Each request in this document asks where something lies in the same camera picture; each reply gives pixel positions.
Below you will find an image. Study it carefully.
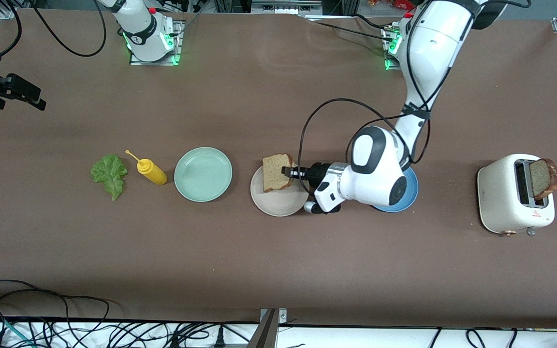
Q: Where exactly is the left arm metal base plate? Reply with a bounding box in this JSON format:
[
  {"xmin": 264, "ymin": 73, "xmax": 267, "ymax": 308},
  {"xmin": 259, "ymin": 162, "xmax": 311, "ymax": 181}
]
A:
[{"xmin": 382, "ymin": 27, "xmax": 407, "ymax": 72}]

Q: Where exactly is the red package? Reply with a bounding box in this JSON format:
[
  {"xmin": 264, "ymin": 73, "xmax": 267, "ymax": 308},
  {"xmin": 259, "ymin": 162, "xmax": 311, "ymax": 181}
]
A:
[{"xmin": 368, "ymin": 0, "xmax": 417, "ymax": 9}]

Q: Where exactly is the blue round plate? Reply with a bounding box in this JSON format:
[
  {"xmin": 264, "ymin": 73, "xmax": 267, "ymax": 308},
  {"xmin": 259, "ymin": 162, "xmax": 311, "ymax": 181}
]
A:
[{"xmin": 372, "ymin": 166, "xmax": 419, "ymax": 213}]

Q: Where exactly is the yellow mustard squeeze bottle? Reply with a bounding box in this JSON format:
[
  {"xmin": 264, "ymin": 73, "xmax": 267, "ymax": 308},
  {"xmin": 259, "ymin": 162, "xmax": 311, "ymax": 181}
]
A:
[{"xmin": 125, "ymin": 150, "xmax": 168, "ymax": 186}]

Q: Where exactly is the metal bracket plate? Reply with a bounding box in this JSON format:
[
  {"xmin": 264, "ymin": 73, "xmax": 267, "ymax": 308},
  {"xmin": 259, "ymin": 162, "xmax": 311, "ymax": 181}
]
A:
[{"xmin": 259, "ymin": 308, "xmax": 289, "ymax": 323}]

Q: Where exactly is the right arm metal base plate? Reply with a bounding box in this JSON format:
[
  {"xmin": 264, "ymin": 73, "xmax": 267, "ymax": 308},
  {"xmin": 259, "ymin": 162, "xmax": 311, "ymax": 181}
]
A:
[{"xmin": 129, "ymin": 20, "xmax": 183, "ymax": 66}]

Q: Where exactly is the grey metal post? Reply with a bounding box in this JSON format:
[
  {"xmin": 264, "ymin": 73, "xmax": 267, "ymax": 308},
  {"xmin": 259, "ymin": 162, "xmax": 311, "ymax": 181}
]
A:
[{"xmin": 247, "ymin": 309, "xmax": 279, "ymax": 348}]

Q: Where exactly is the black looped floor cable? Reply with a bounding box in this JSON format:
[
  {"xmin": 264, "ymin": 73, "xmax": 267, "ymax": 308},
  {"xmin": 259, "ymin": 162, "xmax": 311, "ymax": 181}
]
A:
[{"xmin": 0, "ymin": 279, "xmax": 111, "ymax": 334}]

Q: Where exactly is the beige round plate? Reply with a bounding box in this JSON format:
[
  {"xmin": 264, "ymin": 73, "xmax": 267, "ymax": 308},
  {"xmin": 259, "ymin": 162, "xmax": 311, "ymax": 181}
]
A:
[{"xmin": 250, "ymin": 163, "xmax": 310, "ymax": 217}]

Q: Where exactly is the black table cable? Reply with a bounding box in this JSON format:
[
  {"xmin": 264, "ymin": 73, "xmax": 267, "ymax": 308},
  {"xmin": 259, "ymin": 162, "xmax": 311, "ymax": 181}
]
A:
[{"xmin": 303, "ymin": 14, "xmax": 396, "ymax": 44}]

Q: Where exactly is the grey equipment box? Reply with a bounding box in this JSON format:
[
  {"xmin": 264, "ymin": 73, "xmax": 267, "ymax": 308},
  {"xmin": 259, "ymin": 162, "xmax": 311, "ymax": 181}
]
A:
[{"xmin": 251, "ymin": 0, "xmax": 322, "ymax": 15}]

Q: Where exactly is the white two-slot toaster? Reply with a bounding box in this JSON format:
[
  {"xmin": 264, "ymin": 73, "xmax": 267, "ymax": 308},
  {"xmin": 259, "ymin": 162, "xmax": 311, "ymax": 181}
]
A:
[{"xmin": 477, "ymin": 154, "xmax": 556, "ymax": 236}]

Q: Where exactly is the brown bread slice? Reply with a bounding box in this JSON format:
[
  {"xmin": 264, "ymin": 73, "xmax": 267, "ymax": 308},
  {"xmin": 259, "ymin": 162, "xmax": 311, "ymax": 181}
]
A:
[
  {"xmin": 529, "ymin": 158, "xmax": 557, "ymax": 200},
  {"xmin": 262, "ymin": 153, "xmax": 295, "ymax": 193}
]

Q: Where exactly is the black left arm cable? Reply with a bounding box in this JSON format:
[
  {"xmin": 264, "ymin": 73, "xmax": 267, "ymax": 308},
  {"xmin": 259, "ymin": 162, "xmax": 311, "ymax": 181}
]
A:
[{"xmin": 298, "ymin": 0, "xmax": 533, "ymax": 167}]

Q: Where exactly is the green lettuce leaf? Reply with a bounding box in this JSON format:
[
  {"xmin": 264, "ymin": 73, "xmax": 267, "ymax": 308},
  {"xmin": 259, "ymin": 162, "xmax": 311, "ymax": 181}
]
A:
[{"xmin": 90, "ymin": 154, "xmax": 128, "ymax": 201}]

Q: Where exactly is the green round plate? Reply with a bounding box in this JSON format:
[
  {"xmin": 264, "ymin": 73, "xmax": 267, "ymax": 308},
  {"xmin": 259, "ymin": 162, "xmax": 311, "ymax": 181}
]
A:
[{"xmin": 174, "ymin": 146, "xmax": 233, "ymax": 203}]

